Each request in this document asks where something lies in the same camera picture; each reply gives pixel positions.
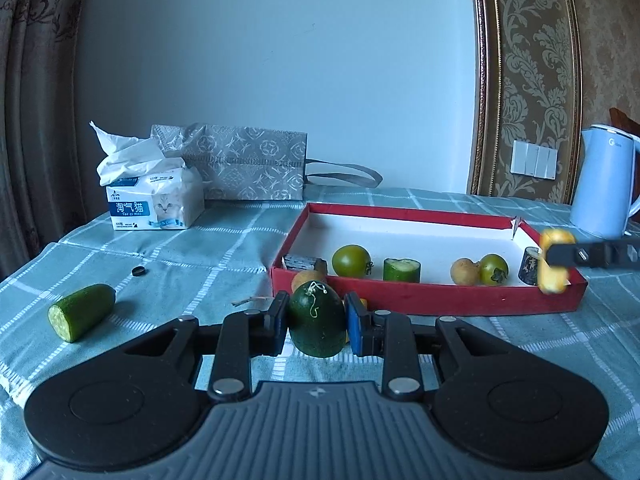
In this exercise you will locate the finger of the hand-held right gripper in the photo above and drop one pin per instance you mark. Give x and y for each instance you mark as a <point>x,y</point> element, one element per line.
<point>600,252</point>

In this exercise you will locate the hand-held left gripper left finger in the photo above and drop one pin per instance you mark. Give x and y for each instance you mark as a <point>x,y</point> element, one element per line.
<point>280,325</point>

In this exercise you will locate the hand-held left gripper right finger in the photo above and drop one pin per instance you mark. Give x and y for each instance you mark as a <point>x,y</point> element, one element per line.
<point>353,327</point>

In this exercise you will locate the small dark green watermelon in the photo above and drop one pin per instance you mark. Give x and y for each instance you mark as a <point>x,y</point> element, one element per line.
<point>317,327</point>

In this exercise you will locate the yellow corn piece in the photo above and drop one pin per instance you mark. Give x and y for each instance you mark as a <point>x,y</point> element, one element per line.
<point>552,282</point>

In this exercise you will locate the green tomato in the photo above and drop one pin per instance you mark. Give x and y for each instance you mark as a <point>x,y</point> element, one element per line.
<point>492,270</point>
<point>351,261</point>

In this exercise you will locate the red cardboard box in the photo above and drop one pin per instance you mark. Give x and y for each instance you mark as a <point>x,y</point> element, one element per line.
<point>425,297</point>

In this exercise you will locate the small tan round fruit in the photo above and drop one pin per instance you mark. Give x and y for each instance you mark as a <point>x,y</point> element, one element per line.
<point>302,280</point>
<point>465,272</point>

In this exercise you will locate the white electric kettle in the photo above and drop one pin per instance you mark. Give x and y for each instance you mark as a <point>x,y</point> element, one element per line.
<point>602,185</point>

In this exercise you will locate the green cucumber piece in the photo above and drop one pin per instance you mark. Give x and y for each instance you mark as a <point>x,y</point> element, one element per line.
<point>401,271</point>
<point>80,312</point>

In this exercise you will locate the green checked tablecloth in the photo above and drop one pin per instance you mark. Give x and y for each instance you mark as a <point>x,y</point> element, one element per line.
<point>200,250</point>

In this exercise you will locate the brown wooden object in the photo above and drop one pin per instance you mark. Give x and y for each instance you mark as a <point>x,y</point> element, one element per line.
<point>625,120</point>

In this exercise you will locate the small black cap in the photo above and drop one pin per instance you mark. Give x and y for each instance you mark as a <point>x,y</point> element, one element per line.
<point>139,271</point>

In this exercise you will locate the grey patterned gift bag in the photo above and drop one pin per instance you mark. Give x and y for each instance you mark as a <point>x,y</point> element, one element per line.
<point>250,165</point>

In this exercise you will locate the white tissue pack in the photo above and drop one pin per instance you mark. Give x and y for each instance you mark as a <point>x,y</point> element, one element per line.
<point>150,205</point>

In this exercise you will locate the white wall light switch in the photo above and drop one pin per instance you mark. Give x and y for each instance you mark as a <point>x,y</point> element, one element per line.
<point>535,160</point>

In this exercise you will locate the gold framed wall panel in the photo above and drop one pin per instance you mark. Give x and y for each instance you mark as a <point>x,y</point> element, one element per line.
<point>540,60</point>

